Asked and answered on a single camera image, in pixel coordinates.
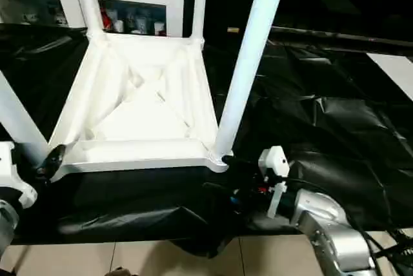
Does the white plastic table top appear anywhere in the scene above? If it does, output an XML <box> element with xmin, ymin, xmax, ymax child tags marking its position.
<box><xmin>48</xmin><ymin>31</ymin><xmax>230</xmax><ymax>184</ymax></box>

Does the black plastic mat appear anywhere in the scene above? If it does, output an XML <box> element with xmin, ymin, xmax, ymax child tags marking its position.
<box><xmin>0</xmin><ymin>21</ymin><xmax>413</xmax><ymax>257</ymax></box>

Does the black metal rod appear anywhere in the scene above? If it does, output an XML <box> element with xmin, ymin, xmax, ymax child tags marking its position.
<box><xmin>267</xmin><ymin>26</ymin><xmax>413</xmax><ymax>50</ymax></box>

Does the white flat panel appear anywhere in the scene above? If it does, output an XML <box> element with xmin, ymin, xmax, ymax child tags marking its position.
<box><xmin>367</xmin><ymin>53</ymin><xmax>413</xmax><ymax>101</ymax></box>

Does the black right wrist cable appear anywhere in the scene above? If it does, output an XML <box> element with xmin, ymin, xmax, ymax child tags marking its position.
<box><xmin>277</xmin><ymin>178</ymin><xmax>385</xmax><ymax>270</ymax></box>

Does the black floor cable bundle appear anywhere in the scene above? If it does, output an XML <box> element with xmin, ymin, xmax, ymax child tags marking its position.
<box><xmin>377</xmin><ymin>230</ymin><xmax>413</xmax><ymax>275</ymax></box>

